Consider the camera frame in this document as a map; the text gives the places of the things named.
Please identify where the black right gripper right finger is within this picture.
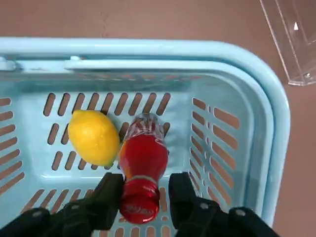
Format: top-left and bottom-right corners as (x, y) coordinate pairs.
(168, 172), (279, 237)

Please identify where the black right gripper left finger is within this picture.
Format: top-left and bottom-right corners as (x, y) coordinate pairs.
(0, 172), (124, 237)

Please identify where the red drink bottle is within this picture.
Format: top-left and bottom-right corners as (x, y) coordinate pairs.
(119, 113), (169, 225)

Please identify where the yellow lemon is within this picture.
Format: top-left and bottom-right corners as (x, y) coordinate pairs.
(68, 110), (121, 166)

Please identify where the light blue plastic basket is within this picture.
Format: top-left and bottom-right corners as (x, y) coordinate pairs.
(0, 37), (290, 237)

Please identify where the clear acrylic rack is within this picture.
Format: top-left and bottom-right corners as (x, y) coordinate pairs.
(259, 0), (316, 86)

